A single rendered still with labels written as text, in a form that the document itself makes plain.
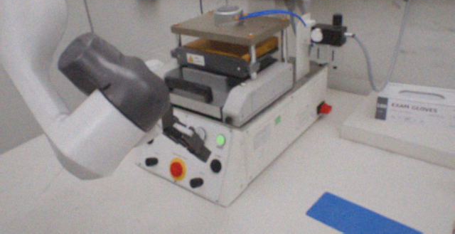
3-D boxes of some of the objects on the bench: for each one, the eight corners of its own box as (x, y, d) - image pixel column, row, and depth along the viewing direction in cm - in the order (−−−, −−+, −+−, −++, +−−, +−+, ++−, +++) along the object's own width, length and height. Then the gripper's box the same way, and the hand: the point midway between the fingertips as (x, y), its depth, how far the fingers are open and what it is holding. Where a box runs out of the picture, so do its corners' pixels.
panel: (138, 164, 109) (148, 101, 107) (220, 204, 92) (234, 129, 89) (133, 166, 107) (143, 101, 105) (214, 205, 90) (229, 129, 88)
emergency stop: (172, 173, 102) (175, 159, 101) (183, 178, 99) (185, 163, 99) (168, 174, 100) (170, 159, 100) (178, 179, 98) (181, 164, 97)
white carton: (380, 101, 122) (383, 80, 119) (464, 113, 112) (469, 90, 108) (374, 119, 113) (377, 97, 109) (464, 133, 102) (470, 109, 99)
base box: (242, 92, 146) (239, 50, 139) (335, 116, 125) (338, 67, 117) (134, 163, 110) (121, 112, 102) (238, 214, 89) (232, 153, 81)
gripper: (181, 97, 67) (236, 151, 85) (134, 82, 75) (193, 134, 93) (159, 134, 65) (220, 181, 83) (113, 115, 73) (178, 162, 91)
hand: (199, 151), depth 85 cm, fingers closed
